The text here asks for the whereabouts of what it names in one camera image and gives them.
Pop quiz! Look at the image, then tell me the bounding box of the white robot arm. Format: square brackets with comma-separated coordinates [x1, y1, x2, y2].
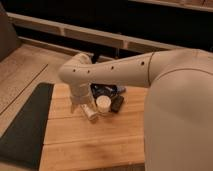
[59, 49, 213, 171]

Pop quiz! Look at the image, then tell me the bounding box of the dark ceramic bowl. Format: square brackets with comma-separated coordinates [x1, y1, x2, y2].
[91, 84, 117, 98]

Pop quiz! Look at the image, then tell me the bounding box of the white paper cup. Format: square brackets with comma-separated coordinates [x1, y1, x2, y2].
[96, 95, 111, 113]

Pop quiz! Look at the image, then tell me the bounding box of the black rectangular box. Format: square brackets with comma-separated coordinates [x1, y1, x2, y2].
[111, 96, 124, 113]

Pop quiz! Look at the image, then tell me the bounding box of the white plastic bottle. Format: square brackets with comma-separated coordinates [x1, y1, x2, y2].
[81, 104, 97, 121]

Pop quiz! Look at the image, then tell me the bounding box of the dark floor mat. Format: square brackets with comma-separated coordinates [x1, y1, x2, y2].
[0, 83, 54, 169]

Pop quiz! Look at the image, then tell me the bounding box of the white wall shelf rail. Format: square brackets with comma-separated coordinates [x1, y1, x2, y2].
[7, 12, 181, 53]

